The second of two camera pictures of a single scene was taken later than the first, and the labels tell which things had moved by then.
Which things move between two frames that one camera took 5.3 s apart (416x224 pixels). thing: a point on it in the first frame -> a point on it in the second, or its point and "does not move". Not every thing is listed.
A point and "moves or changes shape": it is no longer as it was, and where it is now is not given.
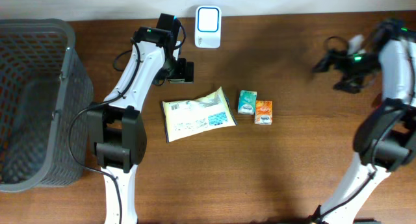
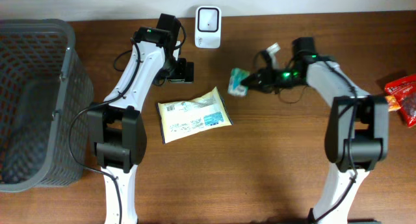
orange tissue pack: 263,112 moves or changes shape
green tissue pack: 247,102 -> 235,87
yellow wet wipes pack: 184,118 does not move
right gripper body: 356,69 -> 278,79
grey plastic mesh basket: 43,82 does not move
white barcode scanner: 208,26 does not move
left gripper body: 178,71 does not move
